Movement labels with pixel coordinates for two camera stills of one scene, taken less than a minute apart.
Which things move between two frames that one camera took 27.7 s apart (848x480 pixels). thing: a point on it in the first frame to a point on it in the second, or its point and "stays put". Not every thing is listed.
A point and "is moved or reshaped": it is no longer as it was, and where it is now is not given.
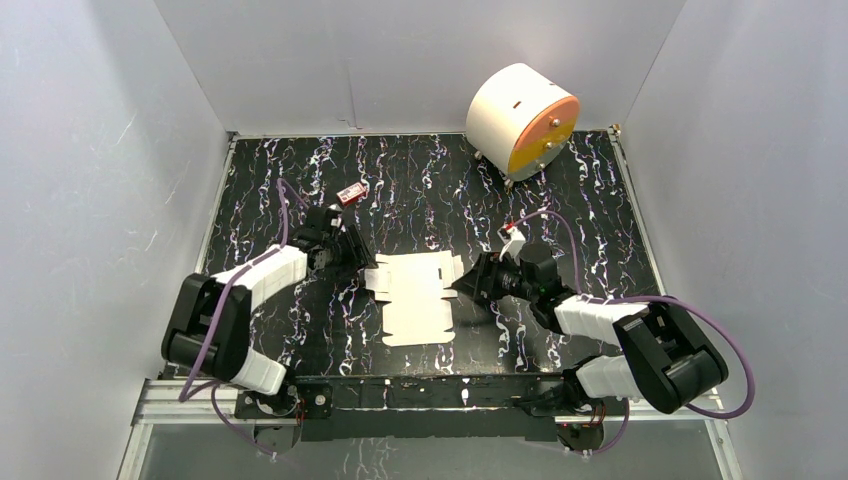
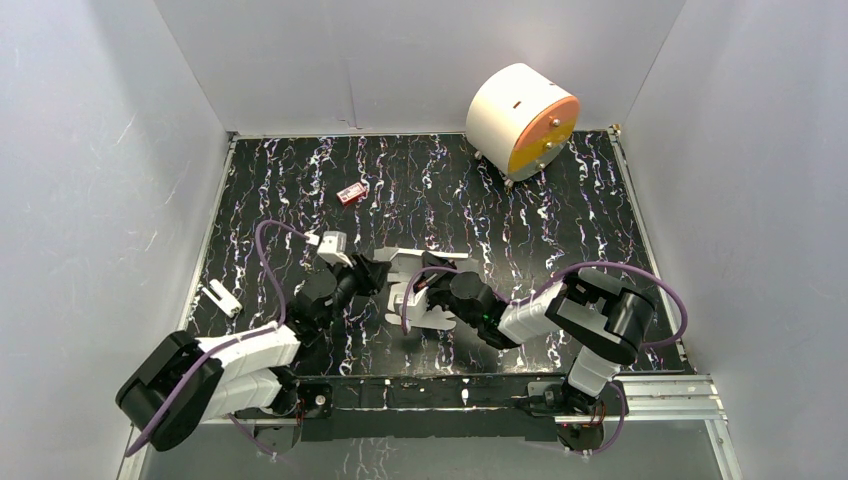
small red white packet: x=351 y=194 stays put
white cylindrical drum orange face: x=519 y=121 stays put
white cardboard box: x=420 y=311 is moved or reshaped
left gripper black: x=348 y=246 to x=370 y=273
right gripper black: x=483 y=276 to x=432 y=280
